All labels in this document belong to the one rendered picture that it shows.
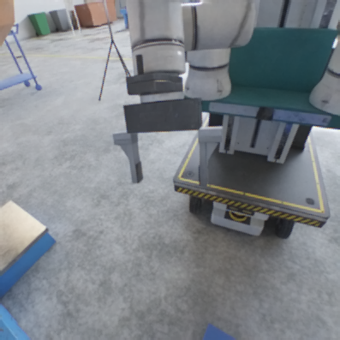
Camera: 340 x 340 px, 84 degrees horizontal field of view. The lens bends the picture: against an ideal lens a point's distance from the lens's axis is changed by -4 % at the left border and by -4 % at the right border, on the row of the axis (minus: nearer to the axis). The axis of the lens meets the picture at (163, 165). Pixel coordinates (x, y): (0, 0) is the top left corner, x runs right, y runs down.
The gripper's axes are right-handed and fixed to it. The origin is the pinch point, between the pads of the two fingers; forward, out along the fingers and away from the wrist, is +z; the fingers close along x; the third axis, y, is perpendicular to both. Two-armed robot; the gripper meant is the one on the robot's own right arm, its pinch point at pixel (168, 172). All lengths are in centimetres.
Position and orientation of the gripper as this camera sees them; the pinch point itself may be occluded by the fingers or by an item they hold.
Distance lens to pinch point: 38.4
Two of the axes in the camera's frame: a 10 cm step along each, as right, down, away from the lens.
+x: -9.5, -0.1, 3.0
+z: 0.9, 9.5, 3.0
